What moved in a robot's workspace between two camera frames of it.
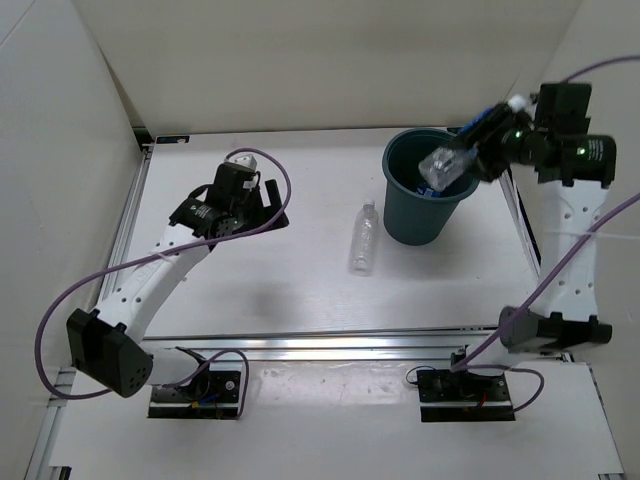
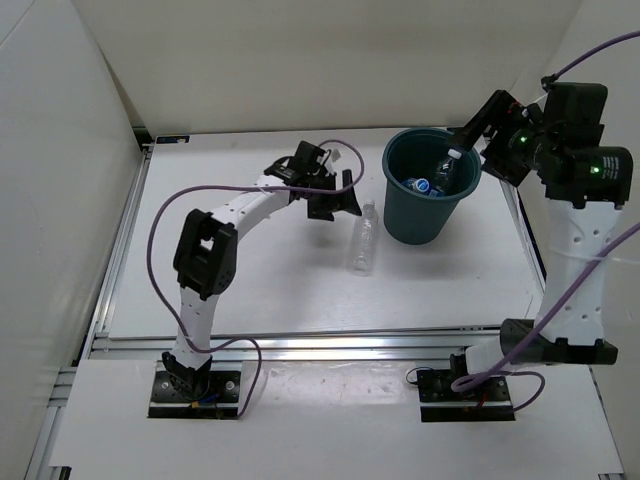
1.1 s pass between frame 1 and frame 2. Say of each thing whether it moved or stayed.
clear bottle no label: stayed
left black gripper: moved
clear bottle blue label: moved
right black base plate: stayed
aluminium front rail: stayed
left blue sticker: stayed
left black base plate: stayed
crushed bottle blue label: moved
